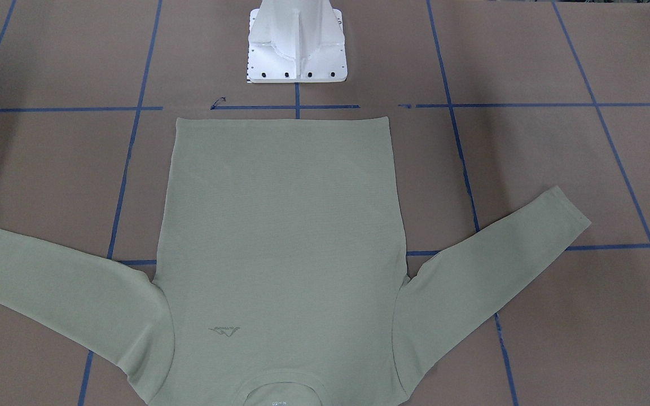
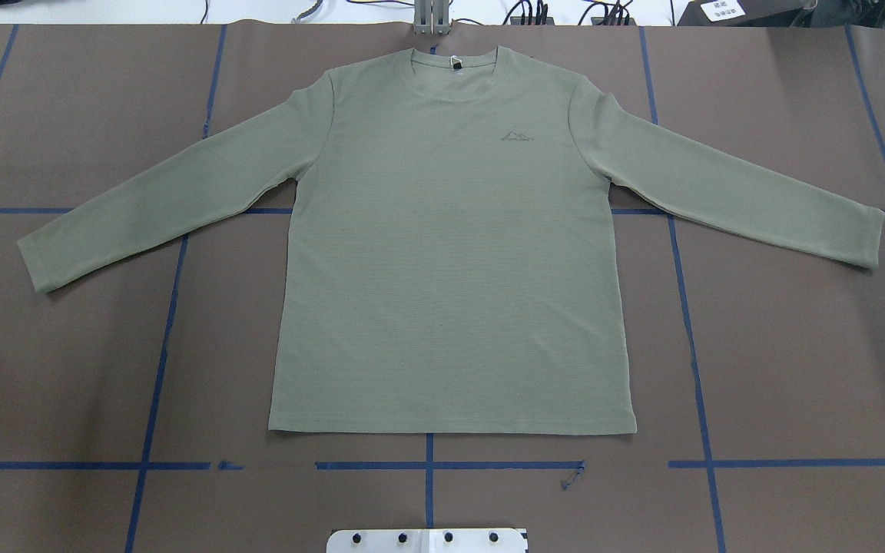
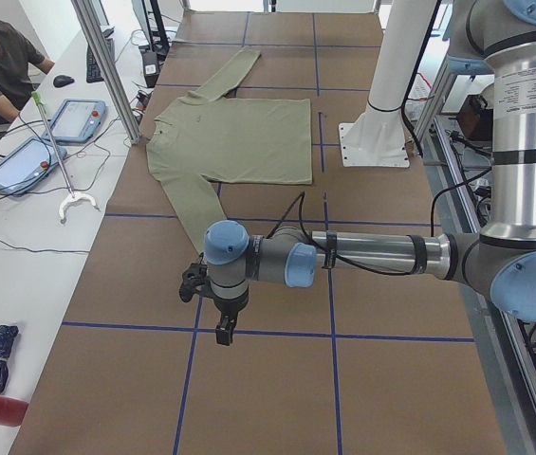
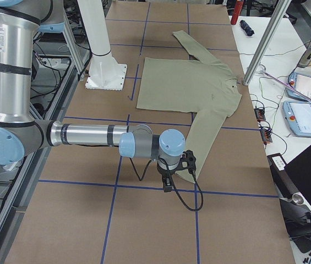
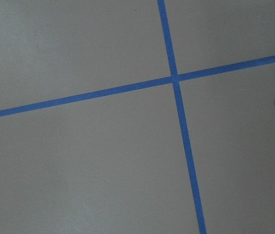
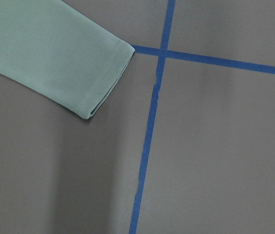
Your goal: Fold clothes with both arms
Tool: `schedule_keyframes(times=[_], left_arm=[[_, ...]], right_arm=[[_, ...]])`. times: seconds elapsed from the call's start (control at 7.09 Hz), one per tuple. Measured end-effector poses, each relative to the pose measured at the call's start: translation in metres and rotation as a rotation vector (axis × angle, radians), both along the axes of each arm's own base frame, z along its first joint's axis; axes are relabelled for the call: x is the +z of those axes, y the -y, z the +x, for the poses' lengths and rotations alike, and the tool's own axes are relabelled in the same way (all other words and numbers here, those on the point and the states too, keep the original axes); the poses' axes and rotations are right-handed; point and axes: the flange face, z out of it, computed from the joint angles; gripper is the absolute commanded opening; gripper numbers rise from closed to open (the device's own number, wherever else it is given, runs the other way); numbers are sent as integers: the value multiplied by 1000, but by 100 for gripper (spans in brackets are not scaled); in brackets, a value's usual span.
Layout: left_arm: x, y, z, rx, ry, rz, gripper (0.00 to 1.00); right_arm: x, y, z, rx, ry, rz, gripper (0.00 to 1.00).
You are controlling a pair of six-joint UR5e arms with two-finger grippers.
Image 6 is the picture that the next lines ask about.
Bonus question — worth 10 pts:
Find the sage green long-sleeve shirt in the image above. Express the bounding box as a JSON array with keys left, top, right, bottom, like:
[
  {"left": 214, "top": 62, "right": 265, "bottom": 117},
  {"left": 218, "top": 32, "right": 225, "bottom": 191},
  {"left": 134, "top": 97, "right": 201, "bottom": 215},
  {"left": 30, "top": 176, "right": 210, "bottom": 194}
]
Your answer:
[{"left": 0, "top": 0, "right": 135, "bottom": 119}]

